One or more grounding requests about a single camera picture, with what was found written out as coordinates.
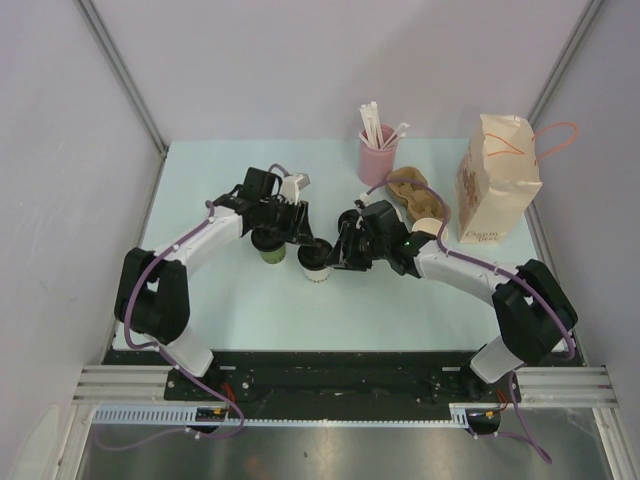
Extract stack of black lids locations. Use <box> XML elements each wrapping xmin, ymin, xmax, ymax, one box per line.
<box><xmin>337</xmin><ymin>209</ymin><xmax>360</xmax><ymax>232</ymax></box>

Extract white wrapped straws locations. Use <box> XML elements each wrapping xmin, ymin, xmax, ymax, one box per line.
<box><xmin>359</xmin><ymin>101</ymin><xmax>410</xmax><ymax>151</ymax></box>

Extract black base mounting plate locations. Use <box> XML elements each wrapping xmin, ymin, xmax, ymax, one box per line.
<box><xmin>102</xmin><ymin>349</ymin><xmax>584</xmax><ymax>404</ymax></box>

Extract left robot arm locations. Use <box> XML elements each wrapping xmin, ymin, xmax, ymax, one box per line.
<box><xmin>114</xmin><ymin>167</ymin><xmax>316</xmax><ymax>400</ymax></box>

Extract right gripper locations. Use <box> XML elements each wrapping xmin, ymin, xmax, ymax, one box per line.
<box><xmin>324</xmin><ymin>221</ymin><xmax>389</xmax><ymax>272</ymax></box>

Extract black coffee cup lid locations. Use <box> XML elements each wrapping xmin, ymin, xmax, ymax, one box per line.
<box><xmin>250</xmin><ymin>228</ymin><xmax>286</xmax><ymax>252</ymax></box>

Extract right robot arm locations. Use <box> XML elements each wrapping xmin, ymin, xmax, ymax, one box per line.
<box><xmin>326</xmin><ymin>200</ymin><xmax>578</xmax><ymax>401</ymax></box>

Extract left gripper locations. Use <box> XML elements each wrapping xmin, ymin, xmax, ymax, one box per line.
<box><xmin>259</xmin><ymin>197</ymin><xmax>316</xmax><ymax>247</ymax></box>

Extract green paper cup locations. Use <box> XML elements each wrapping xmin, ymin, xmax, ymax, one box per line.
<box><xmin>259</xmin><ymin>244</ymin><xmax>286</xmax><ymax>265</ymax></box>

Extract brown paper takeout bag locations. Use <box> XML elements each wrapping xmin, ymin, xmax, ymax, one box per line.
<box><xmin>453</xmin><ymin>113</ymin><xmax>581</xmax><ymax>246</ymax></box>

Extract pink straw holder cup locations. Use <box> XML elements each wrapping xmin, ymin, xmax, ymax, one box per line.
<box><xmin>358</xmin><ymin>130</ymin><xmax>397</xmax><ymax>186</ymax></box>

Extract brown cardboard cup carrier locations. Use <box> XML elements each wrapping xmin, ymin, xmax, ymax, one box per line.
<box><xmin>386</xmin><ymin>166</ymin><xmax>444</xmax><ymax>222</ymax></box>

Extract white cable duct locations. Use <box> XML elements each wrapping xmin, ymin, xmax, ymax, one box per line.
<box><xmin>93</xmin><ymin>403</ymin><xmax>502</xmax><ymax>428</ymax></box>

